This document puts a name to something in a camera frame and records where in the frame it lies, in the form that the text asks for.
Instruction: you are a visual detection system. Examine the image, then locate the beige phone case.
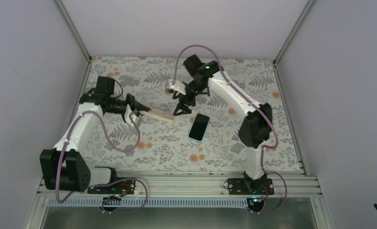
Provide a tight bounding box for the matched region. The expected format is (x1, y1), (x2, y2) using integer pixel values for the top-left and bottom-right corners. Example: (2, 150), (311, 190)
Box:
(140, 108), (174, 123)

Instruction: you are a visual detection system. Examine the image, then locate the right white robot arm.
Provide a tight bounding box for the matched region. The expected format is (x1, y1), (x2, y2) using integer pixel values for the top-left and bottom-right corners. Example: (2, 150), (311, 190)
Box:
(166, 55), (272, 194)

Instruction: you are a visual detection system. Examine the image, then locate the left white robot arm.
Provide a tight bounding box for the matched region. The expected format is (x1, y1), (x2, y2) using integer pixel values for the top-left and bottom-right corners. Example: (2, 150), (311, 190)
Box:
(40, 76), (150, 193)

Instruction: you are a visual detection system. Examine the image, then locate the black phone light-blue case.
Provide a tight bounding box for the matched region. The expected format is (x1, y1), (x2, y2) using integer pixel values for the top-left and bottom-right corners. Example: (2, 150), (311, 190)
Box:
(188, 113), (210, 142)

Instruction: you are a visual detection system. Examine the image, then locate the floral patterned table mat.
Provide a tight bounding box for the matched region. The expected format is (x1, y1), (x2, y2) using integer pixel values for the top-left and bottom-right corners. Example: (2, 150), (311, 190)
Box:
(82, 56), (301, 172)

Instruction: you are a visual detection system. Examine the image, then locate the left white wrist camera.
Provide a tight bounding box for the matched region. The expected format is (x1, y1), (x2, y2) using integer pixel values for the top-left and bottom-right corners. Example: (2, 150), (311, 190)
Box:
(123, 105), (139, 126)

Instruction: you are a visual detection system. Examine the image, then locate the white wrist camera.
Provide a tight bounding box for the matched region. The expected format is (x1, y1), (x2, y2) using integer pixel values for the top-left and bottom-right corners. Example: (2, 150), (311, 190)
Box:
(123, 105), (139, 126)
(165, 79), (186, 95)

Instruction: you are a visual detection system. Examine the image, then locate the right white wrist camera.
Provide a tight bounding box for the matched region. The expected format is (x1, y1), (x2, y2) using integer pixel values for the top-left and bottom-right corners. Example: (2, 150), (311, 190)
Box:
(165, 79), (186, 95)

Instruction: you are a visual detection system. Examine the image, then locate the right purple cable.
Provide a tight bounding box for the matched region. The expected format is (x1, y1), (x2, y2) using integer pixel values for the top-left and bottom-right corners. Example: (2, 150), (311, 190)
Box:
(173, 44), (289, 216)

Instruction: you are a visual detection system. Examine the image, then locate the left aluminium frame post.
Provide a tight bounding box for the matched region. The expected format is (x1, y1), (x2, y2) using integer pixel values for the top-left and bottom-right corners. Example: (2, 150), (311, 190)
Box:
(54, 0), (91, 62)

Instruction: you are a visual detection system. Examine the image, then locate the aluminium frame post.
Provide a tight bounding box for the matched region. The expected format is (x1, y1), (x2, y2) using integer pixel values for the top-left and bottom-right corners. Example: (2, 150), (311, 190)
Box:
(273, 0), (315, 66)
(54, 0), (91, 62)

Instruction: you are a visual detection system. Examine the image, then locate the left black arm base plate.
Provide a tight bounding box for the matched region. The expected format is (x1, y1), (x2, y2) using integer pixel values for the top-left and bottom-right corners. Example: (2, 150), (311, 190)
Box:
(87, 179), (136, 195)

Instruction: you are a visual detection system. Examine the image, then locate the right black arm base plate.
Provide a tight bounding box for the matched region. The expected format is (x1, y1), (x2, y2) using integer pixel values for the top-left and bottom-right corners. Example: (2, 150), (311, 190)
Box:
(227, 178), (275, 195)

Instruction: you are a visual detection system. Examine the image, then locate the light-blue slotted cable duct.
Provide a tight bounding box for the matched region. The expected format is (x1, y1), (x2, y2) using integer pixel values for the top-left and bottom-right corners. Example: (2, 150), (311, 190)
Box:
(46, 197), (248, 208)

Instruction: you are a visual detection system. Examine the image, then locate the right aluminium frame post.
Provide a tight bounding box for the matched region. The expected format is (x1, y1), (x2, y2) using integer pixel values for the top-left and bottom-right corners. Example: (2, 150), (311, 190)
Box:
(273, 0), (315, 66)

